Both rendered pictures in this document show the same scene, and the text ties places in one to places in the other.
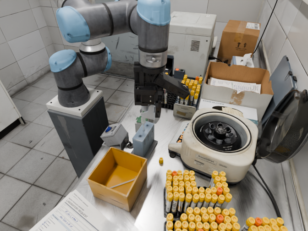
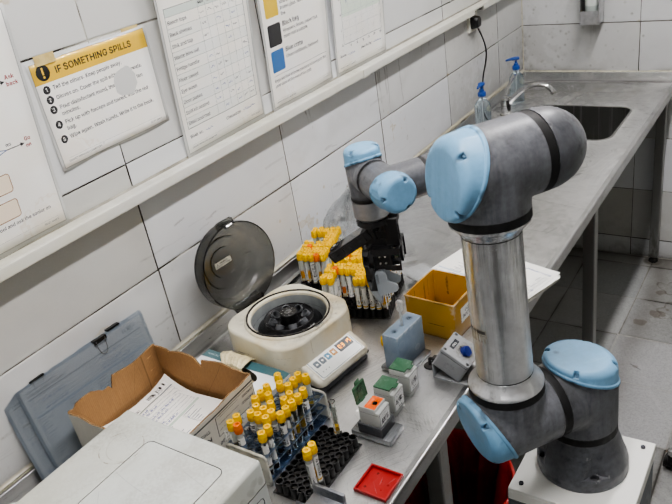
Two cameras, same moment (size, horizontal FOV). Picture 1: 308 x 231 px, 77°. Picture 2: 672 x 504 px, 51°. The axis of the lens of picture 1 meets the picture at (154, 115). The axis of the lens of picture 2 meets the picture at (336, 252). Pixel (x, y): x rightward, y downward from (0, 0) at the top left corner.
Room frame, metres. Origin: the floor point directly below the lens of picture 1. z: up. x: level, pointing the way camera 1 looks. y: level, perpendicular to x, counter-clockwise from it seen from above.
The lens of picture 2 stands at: (1.77, 0.35, 1.85)
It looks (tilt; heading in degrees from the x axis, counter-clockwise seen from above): 27 degrees down; 199
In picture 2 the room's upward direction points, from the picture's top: 10 degrees counter-clockwise
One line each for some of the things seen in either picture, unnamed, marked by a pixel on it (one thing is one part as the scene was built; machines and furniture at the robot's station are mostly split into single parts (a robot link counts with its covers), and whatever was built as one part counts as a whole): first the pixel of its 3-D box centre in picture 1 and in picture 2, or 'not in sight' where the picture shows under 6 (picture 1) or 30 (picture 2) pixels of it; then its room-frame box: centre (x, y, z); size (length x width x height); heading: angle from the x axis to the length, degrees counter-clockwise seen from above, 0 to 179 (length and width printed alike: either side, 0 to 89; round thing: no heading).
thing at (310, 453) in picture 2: (169, 89); (314, 446); (0.83, -0.08, 0.93); 0.17 x 0.09 x 0.11; 162
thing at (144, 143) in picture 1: (144, 140); (404, 343); (0.50, 0.04, 0.92); 0.10 x 0.07 x 0.10; 156
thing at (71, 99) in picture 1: (72, 90); (581, 438); (0.80, 0.40, 0.95); 0.15 x 0.15 x 0.10
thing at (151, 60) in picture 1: (152, 56); (371, 206); (0.48, 0.00, 1.26); 0.08 x 0.08 x 0.05
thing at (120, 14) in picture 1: (125, 16); (394, 184); (0.56, 0.07, 1.34); 0.11 x 0.11 x 0.08; 36
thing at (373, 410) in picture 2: not in sight; (374, 414); (0.73, 0.02, 0.92); 0.05 x 0.04 x 0.06; 71
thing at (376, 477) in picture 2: not in sight; (378, 482); (0.86, 0.04, 0.88); 0.07 x 0.07 x 0.01; 71
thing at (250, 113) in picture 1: (225, 115); (237, 379); (0.64, -0.31, 0.92); 0.24 x 0.12 x 0.10; 71
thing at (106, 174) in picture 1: (119, 178); (443, 304); (0.33, 0.11, 0.93); 0.13 x 0.13 x 0.10; 67
